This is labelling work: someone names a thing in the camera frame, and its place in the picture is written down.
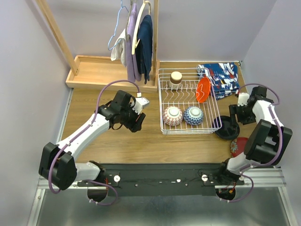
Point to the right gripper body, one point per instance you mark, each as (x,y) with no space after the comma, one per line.
(244,115)

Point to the grey hanger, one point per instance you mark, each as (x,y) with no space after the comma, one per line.
(132,2)

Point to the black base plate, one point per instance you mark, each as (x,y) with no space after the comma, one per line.
(168,179)

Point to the light blue wire hanger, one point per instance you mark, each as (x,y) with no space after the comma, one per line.
(122,8)

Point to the cream wooden hanger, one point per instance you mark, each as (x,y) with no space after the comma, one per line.
(135,40)

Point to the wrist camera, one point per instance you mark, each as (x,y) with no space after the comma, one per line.
(243,98)
(139,103)

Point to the orange plate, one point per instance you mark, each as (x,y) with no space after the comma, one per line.
(203,90)

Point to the navy hanging garment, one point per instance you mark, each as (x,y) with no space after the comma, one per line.
(143,51)

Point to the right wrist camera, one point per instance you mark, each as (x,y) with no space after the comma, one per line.
(243,98)

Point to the white hanging garment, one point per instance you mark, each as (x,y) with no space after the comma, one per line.
(119,50)

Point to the white metal cup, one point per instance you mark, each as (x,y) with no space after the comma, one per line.
(175,80)

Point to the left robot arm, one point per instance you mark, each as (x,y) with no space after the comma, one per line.
(58,164)

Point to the blue patterned folded cloth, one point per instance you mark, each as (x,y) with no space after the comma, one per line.
(223,77)

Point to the red floral plate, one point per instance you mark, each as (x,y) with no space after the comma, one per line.
(237,146)

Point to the white wire dish rack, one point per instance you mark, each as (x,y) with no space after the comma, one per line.
(184,97)

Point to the aluminium rail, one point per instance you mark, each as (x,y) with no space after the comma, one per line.
(272,177)

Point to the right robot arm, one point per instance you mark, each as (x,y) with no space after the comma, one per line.
(266,144)

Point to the wooden clothes rack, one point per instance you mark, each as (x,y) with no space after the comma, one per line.
(94,72)

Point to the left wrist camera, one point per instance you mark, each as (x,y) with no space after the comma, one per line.
(139,103)

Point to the blue patterned bowl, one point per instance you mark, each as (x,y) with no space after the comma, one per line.
(193,116)

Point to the red white patterned bowl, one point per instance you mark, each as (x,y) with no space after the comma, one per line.
(172,116)

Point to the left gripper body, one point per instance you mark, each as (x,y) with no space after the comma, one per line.
(137,121)

